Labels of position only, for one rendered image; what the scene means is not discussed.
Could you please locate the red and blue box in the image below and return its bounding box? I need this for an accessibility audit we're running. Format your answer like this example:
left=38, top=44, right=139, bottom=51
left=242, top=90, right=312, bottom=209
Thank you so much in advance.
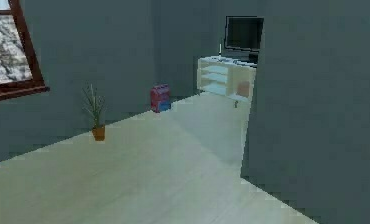
left=150, top=83, right=172, bottom=114

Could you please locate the white television stand with shelves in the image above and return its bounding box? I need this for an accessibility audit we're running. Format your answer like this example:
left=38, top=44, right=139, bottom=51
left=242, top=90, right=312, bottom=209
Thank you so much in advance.
left=196, top=55, right=258, bottom=109

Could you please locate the brown framed window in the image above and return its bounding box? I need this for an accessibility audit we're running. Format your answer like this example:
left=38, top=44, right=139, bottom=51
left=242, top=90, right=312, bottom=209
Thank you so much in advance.
left=0, top=0, right=51, bottom=102

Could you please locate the green house plant orange pot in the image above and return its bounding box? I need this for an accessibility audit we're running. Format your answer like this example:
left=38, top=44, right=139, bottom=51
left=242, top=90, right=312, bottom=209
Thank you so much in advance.
left=81, top=83, right=108, bottom=142

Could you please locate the black television set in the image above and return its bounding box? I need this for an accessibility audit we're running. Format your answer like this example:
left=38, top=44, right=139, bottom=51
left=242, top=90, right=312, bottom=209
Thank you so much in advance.
left=221, top=15, right=265, bottom=63

